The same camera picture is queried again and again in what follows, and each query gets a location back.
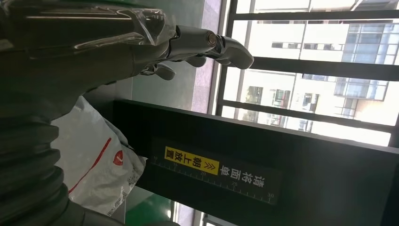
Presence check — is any white plastic mailer package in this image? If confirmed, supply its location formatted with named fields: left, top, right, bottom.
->
left=50, top=96, right=147, bottom=218

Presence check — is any black inbound scanning machine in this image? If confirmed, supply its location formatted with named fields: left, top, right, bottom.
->
left=82, top=82, right=399, bottom=226

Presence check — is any ribbed grey left arm sleeve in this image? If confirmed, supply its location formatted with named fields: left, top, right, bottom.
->
left=0, top=107, right=182, bottom=226

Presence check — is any yellow arrow label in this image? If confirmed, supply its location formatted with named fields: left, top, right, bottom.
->
left=164, top=145, right=220, bottom=176

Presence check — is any pale building outside window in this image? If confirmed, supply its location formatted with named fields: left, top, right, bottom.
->
left=231, top=0, right=399, bottom=147

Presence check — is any dark metal window frame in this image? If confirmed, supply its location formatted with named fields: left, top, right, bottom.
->
left=215, top=0, right=399, bottom=148

